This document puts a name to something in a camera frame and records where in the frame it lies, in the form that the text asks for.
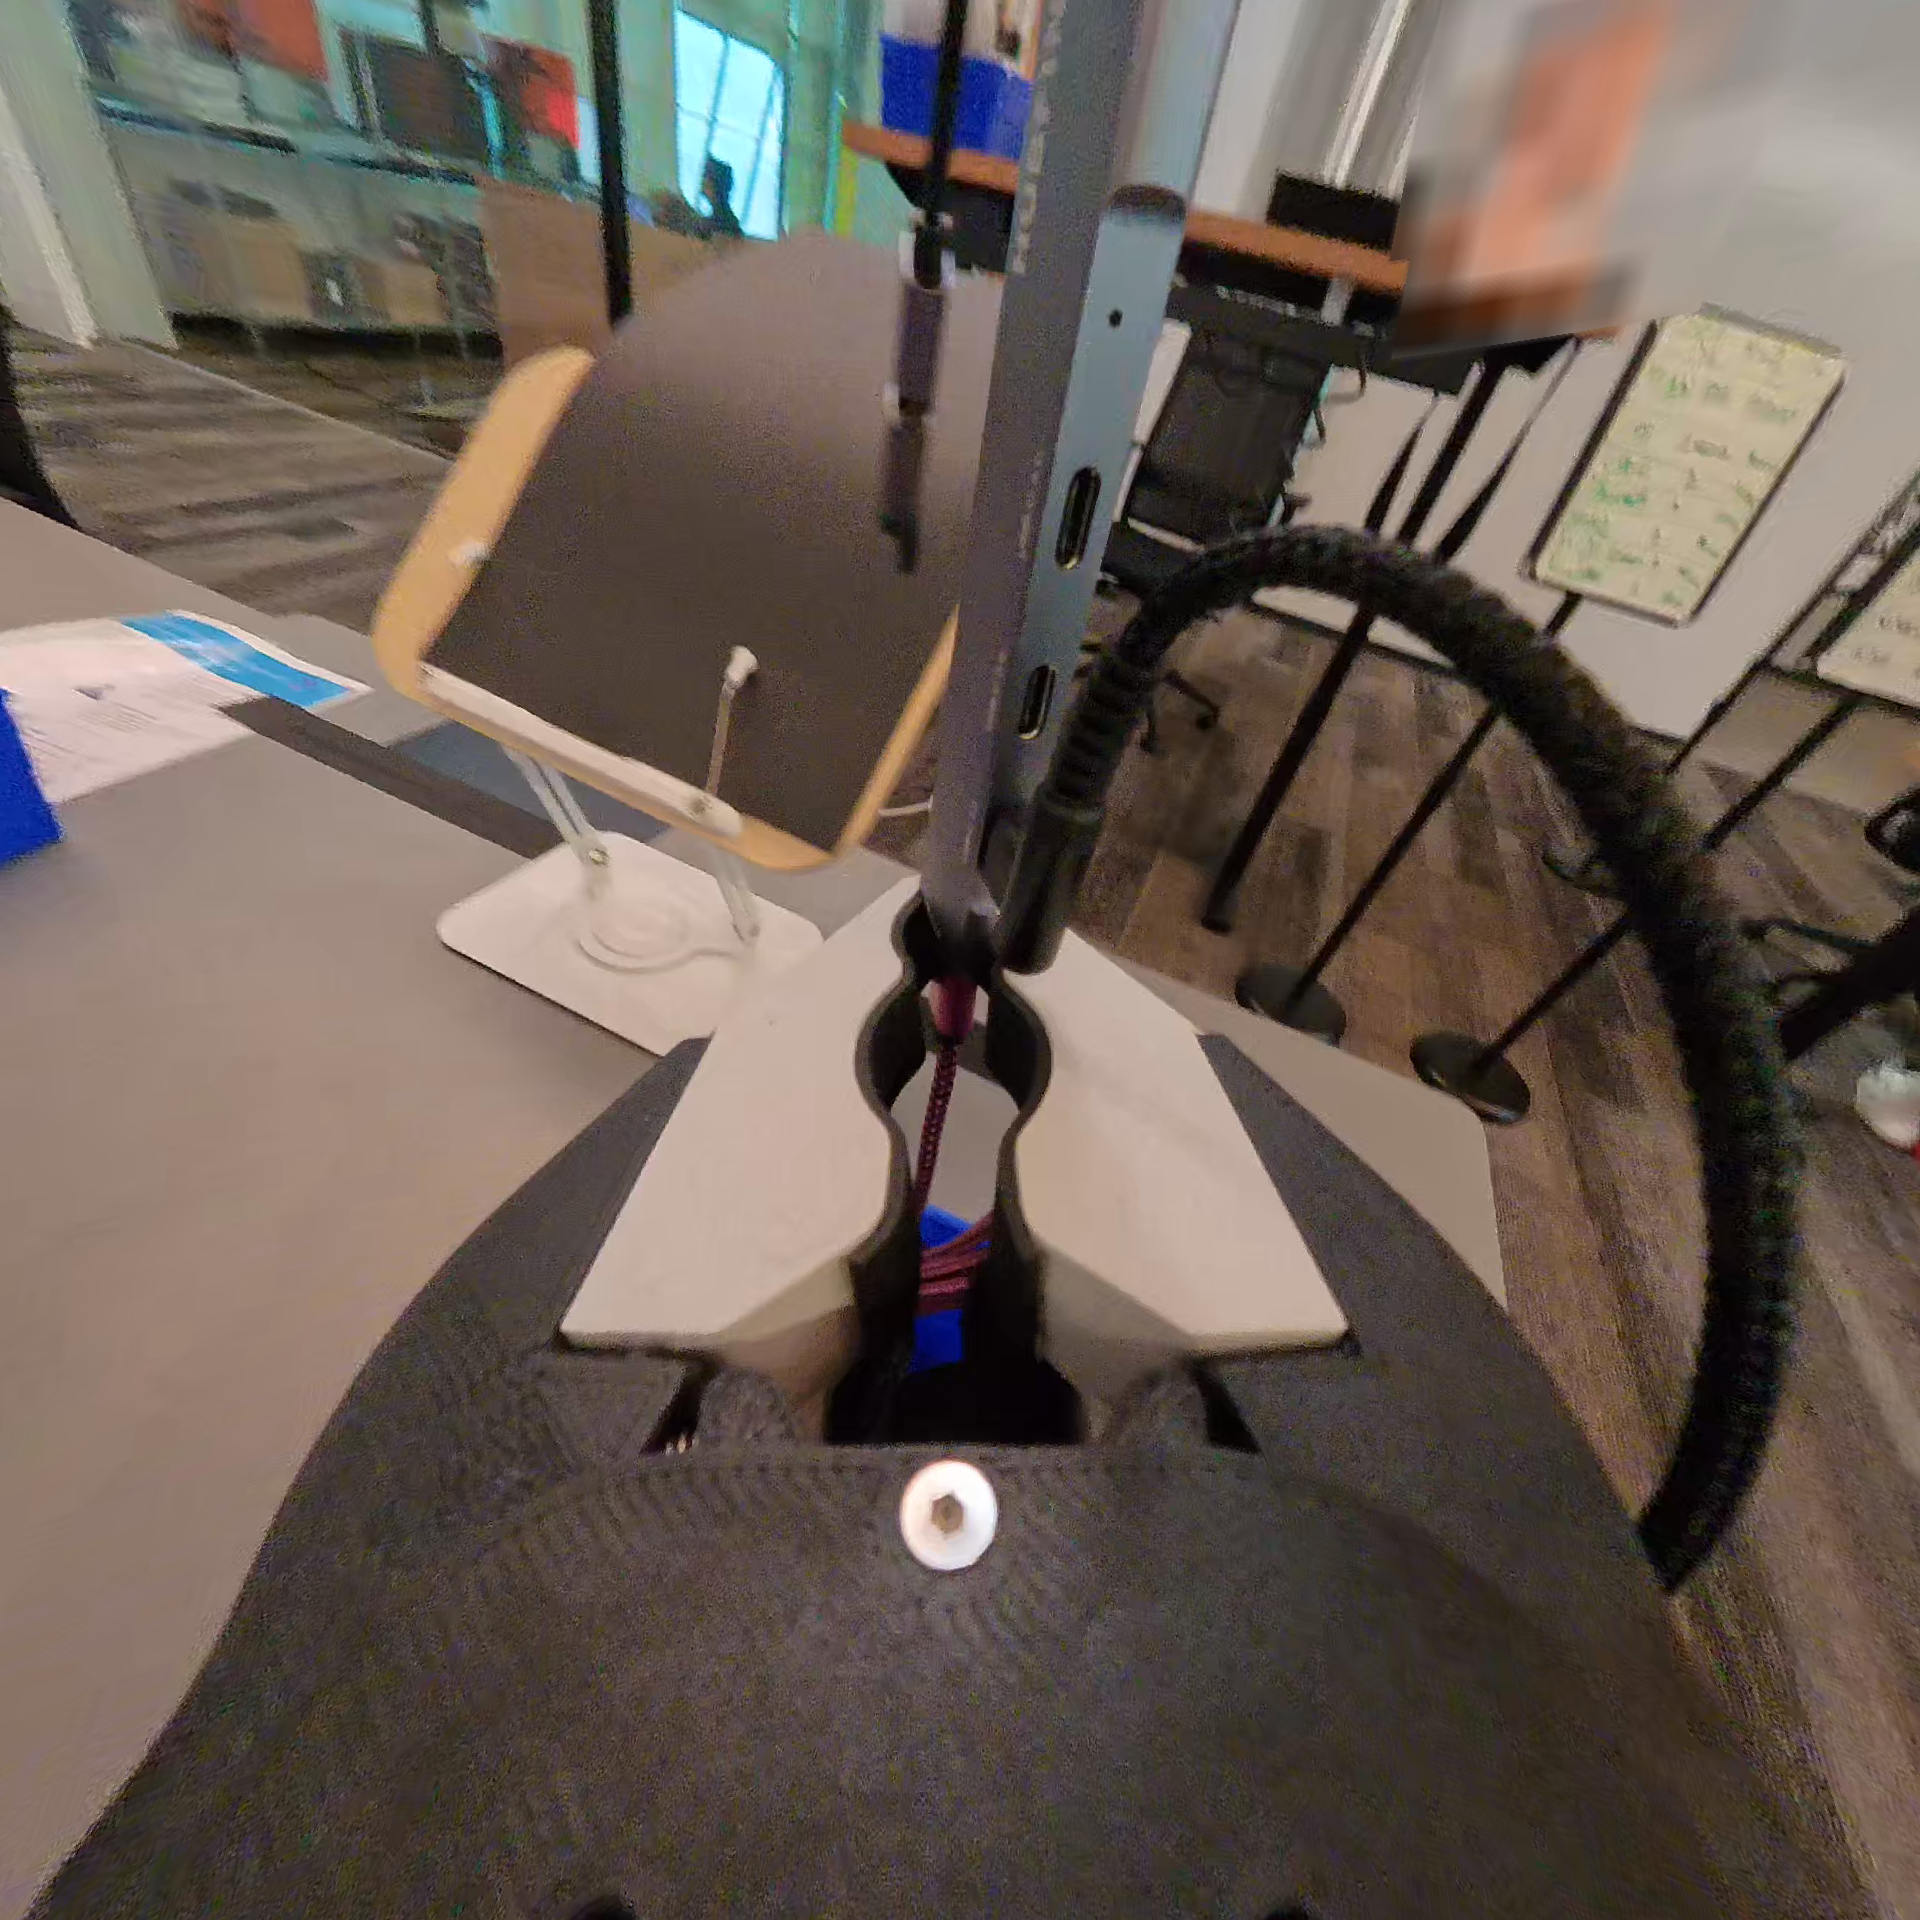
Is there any blue plastic bin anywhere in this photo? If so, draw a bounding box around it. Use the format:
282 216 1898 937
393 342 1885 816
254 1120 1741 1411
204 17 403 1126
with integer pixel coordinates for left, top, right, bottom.
877 31 1041 162
913 1205 980 1369
0 688 65 869

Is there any wooden desk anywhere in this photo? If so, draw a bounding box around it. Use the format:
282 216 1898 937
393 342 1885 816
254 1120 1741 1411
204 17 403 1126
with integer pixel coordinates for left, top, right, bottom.
839 120 1613 384

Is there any grey usb hub with cable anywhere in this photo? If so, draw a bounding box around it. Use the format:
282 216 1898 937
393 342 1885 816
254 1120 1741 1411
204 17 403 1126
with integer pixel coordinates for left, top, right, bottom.
877 0 1249 963

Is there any white tablet stand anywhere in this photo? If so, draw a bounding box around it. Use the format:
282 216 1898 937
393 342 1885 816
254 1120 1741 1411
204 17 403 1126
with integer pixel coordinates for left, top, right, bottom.
420 645 828 1059

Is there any black swivel office chair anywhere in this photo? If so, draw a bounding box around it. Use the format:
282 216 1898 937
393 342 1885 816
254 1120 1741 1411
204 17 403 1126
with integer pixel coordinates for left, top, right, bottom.
1102 323 1327 602

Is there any wooden board with dark panel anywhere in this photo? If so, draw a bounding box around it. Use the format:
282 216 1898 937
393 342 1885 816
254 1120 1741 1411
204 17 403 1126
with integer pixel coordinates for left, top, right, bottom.
370 231 998 875

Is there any black braided usb cable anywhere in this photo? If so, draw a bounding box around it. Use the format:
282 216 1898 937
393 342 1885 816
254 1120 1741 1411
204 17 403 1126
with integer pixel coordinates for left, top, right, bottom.
991 526 1806 1595

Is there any red printer enclosure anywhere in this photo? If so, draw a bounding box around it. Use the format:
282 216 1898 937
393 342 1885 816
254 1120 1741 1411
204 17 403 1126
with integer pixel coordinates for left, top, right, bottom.
225 0 331 80
491 42 583 146

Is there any black office chair base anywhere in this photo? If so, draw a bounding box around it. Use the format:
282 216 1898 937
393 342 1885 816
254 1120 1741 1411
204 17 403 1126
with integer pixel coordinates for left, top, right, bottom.
1747 786 1920 1059

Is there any pink braided usb cable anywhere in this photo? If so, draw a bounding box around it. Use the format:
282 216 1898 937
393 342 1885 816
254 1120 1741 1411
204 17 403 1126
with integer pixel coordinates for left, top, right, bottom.
908 971 998 1328

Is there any printed paper sheet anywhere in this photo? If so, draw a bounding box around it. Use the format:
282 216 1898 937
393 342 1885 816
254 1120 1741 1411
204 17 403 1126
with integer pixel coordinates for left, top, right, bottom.
0 610 373 808

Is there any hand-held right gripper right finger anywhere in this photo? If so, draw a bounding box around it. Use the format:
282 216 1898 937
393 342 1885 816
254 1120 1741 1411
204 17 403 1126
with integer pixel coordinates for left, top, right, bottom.
983 921 1348 1390

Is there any handwritten whiteboard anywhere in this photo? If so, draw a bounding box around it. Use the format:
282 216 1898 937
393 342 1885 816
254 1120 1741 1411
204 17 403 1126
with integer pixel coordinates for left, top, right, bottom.
1546 480 1920 903
1410 307 1850 1128

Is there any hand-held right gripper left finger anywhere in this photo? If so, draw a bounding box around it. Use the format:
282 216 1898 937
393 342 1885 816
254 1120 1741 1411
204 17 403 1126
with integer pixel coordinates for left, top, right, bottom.
561 878 934 1390

